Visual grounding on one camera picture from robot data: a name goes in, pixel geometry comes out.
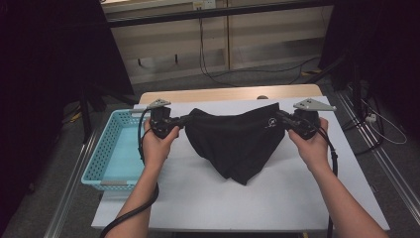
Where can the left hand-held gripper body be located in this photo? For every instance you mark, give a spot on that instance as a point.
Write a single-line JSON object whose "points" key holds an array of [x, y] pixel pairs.
{"points": [[161, 122]]}

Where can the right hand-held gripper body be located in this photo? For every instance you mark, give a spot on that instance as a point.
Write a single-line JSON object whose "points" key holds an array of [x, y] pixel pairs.
{"points": [[307, 124]]}

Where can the light blue perforated plastic basket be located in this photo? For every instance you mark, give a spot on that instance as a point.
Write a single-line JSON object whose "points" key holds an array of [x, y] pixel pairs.
{"points": [[122, 155]]}

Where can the black pants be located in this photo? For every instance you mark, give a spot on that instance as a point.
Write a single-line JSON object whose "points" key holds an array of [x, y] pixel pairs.
{"points": [[234, 142]]}

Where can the person's right hand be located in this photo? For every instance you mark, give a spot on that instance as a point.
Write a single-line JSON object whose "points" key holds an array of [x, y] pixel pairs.
{"points": [[313, 152]]}

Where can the person's left hand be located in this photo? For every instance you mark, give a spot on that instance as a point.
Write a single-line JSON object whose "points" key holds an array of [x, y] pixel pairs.
{"points": [[155, 150]]}

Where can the light wooden table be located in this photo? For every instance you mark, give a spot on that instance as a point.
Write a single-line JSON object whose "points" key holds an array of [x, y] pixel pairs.
{"points": [[231, 93]]}

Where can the black metal stand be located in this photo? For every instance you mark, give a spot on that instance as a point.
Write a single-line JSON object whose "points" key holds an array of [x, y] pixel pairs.
{"points": [[327, 69], [86, 115]]}

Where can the white power plug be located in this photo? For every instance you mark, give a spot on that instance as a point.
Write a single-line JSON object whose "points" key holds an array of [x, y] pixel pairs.
{"points": [[370, 118]]}

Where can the long beige cabinet desk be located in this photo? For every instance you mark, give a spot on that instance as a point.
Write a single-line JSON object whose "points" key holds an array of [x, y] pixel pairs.
{"points": [[264, 39]]}

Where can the black curtain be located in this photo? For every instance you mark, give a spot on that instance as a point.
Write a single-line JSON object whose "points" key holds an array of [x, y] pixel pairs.
{"points": [[33, 66], [389, 39]]}

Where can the metal floor rail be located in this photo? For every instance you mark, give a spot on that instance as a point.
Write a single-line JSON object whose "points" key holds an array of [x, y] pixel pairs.
{"points": [[71, 188], [396, 185]]}

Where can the white wall socket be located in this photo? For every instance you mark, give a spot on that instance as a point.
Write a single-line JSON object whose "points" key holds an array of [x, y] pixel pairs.
{"points": [[204, 4]]}

